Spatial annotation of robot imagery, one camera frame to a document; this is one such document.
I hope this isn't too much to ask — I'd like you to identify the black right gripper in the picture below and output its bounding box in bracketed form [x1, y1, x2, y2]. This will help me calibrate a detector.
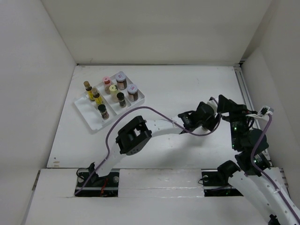
[216, 93, 257, 149]

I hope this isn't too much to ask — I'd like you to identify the white lid jar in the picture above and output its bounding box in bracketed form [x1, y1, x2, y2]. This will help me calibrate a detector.
[127, 83, 138, 102]
[115, 71, 127, 90]

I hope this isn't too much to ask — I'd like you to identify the cream cap sauce bottle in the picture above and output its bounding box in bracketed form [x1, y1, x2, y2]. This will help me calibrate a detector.
[109, 84, 119, 102]

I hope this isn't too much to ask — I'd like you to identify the black cap spice jar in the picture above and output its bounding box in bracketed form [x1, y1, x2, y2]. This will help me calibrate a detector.
[97, 104, 109, 120]

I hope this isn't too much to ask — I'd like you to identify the pink cap spice bottle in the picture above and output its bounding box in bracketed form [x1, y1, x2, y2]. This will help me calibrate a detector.
[102, 76, 112, 95]

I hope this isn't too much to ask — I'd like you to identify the yellow label bottle gold cap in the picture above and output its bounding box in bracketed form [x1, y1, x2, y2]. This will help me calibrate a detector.
[83, 81, 95, 101]

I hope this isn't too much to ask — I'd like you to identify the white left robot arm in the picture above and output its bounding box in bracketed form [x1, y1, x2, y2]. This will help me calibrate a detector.
[88, 97, 221, 186]

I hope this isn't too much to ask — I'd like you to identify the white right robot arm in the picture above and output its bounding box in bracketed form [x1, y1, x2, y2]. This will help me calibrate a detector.
[217, 95, 300, 225]

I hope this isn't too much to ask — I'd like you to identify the white divided organizer tray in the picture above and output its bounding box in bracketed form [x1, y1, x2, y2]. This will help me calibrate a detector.
[74, 74, 145, 132]

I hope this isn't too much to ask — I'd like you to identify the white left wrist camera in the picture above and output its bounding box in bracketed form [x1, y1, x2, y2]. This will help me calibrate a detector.
[207, 97, 218, 113]

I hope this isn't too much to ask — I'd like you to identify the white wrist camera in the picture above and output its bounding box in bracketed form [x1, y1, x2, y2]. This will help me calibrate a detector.
[246, 105, 274, 121]
[207, 97, 218, 113]

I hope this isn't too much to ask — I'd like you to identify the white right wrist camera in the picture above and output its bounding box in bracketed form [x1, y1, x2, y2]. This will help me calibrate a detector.
[246, 105, 274, 121]

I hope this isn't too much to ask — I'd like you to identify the aluminium rail right side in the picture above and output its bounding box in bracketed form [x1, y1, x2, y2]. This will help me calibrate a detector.
[234, 64, 288, 188]

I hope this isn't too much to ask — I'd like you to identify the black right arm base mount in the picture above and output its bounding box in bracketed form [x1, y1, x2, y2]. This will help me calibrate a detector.
[198, 160, 243, 197]

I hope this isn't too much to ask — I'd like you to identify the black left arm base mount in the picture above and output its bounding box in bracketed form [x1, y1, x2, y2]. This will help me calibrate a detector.
[74, 163, 120, 198]

